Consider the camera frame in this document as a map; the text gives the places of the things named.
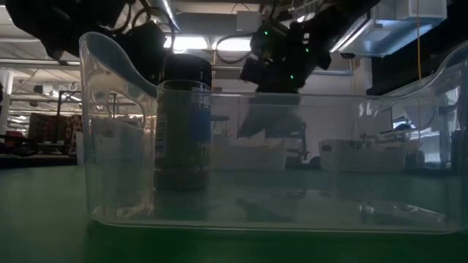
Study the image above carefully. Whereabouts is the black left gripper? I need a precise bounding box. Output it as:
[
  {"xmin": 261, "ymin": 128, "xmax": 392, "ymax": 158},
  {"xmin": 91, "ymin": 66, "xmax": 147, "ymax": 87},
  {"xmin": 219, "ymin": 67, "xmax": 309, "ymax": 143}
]
[{"xmin": 121, "ymin": 21, "xmax": 173, "ymax": 87}]

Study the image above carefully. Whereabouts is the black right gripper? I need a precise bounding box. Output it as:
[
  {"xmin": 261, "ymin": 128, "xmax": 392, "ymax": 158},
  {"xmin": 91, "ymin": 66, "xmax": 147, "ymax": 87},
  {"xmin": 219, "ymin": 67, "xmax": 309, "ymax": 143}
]
[{"xmin": 238, "ymin": 20, "xmax": 333, "ymax": 139}]

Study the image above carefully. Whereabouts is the black-lid spice jar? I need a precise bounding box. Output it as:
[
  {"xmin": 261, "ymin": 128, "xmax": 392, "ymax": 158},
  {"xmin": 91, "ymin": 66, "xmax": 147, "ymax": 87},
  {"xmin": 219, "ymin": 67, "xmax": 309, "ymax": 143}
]
[{"xmin": 153, "ymin": 53, "xmax": 214, "ymax": 193}]

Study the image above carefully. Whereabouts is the white plastic bin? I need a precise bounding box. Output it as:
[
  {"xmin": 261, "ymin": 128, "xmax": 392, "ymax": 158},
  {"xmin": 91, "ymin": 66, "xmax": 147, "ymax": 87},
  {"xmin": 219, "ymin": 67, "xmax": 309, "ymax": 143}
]
[
  {"xmin": 211, "ymin": 137, "xmax": 288, "ymax": 172},
  {"xmin": 318, "ymin": 139, "xmax": 412, "ymax": 172}
]

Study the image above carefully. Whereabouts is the bright ceiling light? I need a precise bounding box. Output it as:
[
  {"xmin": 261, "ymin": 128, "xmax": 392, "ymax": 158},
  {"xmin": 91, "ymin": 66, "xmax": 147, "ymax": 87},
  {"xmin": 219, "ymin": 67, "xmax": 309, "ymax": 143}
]
[{"xmin": 164, "ymin": 34, "xmax": 257, "ymax": 52}]

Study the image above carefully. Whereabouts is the large clear plastic bin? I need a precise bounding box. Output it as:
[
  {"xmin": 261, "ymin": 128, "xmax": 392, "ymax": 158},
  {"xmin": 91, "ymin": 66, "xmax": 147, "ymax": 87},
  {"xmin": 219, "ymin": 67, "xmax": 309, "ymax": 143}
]
[{"xmin": 78, "ymin": 31, "xmax": 468, "ymax": 235}]

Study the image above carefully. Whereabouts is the frosted clear plastic bin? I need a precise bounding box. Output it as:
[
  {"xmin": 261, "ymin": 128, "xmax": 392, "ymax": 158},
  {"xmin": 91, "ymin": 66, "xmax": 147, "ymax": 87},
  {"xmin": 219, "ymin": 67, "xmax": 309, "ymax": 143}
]
[{"xmin": 89, "ymin": 116, "xmax": 158, "ymax": 167}]

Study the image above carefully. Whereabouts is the white ceiling box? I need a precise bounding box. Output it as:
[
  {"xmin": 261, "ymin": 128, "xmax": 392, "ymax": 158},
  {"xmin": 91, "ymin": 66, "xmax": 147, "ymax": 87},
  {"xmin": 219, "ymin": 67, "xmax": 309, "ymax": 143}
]
[{"xmin": 235, "ymin": 9, "xmax": 261, "ymax": 34}]

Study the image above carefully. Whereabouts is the grey horizontal ceiling pipe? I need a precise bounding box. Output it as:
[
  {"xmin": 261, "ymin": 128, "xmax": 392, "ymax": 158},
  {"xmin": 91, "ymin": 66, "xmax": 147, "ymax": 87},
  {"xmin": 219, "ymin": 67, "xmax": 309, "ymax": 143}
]
[{"xmin": 0, "ymin": 58, "xmax": 352, "ymax": 76}]

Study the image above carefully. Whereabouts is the background shelf with boxes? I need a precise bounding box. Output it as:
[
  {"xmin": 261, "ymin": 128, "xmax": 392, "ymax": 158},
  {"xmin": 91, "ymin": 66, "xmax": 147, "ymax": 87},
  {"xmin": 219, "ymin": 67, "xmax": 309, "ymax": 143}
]
[{"xmin": 27, "ymin": 111, "xmax": 83, "ymax": 154}]

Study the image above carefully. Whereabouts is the black wall monitor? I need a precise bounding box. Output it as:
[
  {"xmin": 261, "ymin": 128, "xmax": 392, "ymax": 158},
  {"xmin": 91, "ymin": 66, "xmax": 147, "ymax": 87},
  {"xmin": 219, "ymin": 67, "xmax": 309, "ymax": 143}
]
[{"xmin": 277, "ymin": 115, "xmax": 306, "ymax": 140}]

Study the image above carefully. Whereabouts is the silver ceiling duct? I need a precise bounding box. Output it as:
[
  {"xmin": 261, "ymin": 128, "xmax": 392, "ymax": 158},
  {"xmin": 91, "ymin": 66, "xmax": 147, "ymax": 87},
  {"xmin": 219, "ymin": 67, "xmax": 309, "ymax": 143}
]
[{"xmin": 156, "ymin": 0, "xmax": 182, "ymax": 34}]

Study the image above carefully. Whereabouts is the white ceiling duct unit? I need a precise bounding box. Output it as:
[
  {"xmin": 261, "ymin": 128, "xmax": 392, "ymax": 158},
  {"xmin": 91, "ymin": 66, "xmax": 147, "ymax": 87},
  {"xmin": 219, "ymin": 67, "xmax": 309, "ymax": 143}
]
[{"xmin": 331, "ymin": 0, "xmax": 449, "ymax": 59}]

